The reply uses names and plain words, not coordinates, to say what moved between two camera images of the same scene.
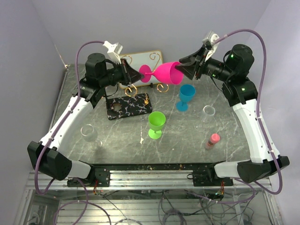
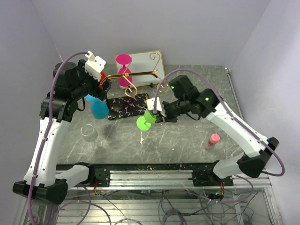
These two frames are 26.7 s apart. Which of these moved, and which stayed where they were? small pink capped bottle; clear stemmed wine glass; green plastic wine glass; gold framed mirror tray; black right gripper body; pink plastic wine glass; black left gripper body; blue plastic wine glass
Moved: green plastic wine glass; blue plastic wine glass; black left gripper body; black right gripper body; pink plastic wine glass
Stayed: gold framed mirror tray; small pink capped bottle; clear stemmed wine glass
